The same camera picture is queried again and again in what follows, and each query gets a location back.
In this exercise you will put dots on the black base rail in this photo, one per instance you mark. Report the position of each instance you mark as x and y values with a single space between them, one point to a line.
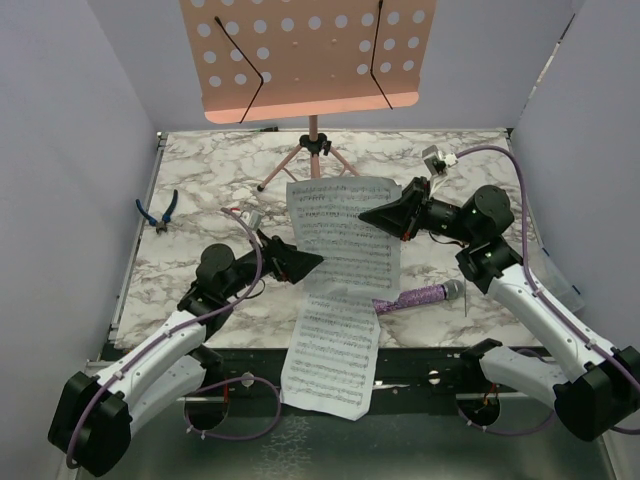
154 382

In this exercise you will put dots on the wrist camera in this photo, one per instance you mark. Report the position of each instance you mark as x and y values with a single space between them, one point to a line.
252 218
438 163

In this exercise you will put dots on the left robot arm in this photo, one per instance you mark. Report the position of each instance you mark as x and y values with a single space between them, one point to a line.
98 415

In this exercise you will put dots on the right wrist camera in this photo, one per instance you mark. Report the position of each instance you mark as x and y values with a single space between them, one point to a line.
438 163

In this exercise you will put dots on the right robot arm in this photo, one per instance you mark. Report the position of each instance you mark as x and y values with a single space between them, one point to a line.
500 273

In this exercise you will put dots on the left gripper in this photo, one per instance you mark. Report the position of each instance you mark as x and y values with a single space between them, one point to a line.
285 261

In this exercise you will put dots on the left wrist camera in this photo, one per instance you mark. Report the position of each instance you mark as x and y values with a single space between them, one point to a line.
252 218

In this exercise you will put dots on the sheet music page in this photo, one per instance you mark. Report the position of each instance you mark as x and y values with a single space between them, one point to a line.
331 360
358 259

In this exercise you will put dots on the pink music stand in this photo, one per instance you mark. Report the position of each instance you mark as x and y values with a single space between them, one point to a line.
267 60

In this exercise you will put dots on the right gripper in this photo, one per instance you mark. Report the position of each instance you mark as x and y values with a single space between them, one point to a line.
405 214

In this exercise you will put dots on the purple glitter microphone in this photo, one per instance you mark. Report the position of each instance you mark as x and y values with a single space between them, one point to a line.
447 291

